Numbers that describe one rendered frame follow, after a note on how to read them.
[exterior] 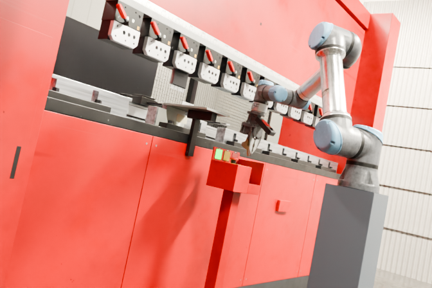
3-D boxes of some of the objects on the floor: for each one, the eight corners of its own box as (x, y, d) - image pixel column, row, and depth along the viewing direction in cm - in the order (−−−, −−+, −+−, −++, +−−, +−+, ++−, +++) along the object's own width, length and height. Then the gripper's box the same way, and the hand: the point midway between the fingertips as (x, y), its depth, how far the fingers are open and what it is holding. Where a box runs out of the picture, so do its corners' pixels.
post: (157, 259, 344) (211, -4, 359) (152, 257, 347) (206, -4, 362) (162, 259, 348) (215, -1, 363) (157, 257, 351) (210, -1, 366)
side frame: (344, 287, 381) (393, 12, 398) (256, 257, 432) (301, 15, 450) (355, 284, 400) (401, 23, 418) (269, 256, 452) (312, 24, 469)
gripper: (255, 112, 231) (243, 154, 231) (244, 108, 225) (232, 152, 224) (269, 116, 226) (257, 158, 225) (258, 111, 219) (246, 155, 219)
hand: (250, 153), depth 223 cm, fingers closed
